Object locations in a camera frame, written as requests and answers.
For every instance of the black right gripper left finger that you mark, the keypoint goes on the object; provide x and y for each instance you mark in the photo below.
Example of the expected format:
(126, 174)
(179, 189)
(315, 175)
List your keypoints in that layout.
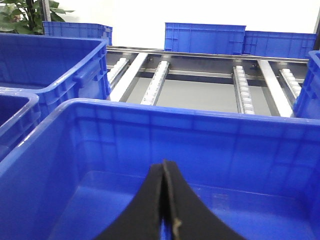
(142, 218)

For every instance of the blue plastic bin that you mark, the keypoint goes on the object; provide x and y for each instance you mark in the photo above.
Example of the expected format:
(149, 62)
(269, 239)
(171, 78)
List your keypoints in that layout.
(82, 165)
(19, 114)

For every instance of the white guide rail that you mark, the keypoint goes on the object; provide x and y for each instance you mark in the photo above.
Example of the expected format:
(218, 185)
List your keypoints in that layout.
(278, 96)
(128, 81)

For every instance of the left blue plastic bin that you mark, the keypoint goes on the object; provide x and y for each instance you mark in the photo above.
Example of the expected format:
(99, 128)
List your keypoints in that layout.
(19, 114)

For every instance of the blue crate back right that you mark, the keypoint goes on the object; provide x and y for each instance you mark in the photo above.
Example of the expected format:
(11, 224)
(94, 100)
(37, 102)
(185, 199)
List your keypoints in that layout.
(278, 44)

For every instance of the blue crate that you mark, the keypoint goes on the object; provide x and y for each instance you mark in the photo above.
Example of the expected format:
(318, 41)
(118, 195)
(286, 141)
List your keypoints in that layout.
(78, 30)
(204, 38)
(278, 44)

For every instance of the green potted plant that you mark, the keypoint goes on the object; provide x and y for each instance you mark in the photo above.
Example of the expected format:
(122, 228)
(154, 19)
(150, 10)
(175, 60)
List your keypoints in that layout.
(27, 16)

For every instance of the white roller track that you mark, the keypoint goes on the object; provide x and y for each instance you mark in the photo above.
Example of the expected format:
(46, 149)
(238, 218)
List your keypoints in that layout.
(155, 86)
(291, 82)
(116, 73)
(243, 96)

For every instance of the right blue plastic bin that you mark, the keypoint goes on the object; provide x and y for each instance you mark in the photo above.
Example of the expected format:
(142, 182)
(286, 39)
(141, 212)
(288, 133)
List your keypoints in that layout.
(82, 165)

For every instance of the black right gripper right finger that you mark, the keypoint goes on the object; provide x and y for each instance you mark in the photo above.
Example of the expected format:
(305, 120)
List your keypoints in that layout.
(186, 217)

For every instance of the blue crate back left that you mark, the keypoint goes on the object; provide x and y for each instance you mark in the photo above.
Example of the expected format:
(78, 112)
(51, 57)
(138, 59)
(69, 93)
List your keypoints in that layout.
(78, 30)

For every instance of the blue bin right edge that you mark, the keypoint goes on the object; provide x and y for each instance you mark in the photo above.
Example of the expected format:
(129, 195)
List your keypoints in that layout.
(307, 104)

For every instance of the far left blue bin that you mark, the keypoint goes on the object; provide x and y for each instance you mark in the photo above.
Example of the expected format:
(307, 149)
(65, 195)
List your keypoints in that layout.
(56, 69)

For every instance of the blue crate back middle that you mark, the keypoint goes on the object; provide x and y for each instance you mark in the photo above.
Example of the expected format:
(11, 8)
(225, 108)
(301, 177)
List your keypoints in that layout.
(204, 38)

